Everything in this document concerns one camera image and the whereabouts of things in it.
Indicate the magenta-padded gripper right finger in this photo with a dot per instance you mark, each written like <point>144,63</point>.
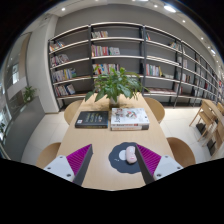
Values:
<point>165,165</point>

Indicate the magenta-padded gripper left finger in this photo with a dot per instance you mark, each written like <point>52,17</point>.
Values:
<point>60,165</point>

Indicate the pink white computer mouse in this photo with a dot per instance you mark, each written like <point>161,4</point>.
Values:
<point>130,155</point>

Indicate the dark cloud-shaped mouse pad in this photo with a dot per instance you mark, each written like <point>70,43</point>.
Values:
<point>116,165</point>

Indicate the round-backed wooden chair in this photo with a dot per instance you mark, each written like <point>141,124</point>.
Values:
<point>156,110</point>
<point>48,155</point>
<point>72,111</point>
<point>181,151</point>

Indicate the white book with dark spine end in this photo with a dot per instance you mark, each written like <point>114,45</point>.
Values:
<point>130,127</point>

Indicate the black book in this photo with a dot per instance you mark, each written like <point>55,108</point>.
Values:
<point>91,119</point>

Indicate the white book with picture cover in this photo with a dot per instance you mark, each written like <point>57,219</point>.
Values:
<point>130,116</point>

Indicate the light wooden slatted chairs group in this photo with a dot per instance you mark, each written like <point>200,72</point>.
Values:
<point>208,123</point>

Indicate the green floor plant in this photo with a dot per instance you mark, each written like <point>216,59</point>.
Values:
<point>29,94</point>

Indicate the green potted plant white pot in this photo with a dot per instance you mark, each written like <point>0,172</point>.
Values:
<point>115,85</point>

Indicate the grey shelf unit with books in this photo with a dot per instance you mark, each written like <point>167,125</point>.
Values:
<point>76,50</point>

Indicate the ceiling lights group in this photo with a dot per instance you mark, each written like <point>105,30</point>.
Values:
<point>169,8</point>

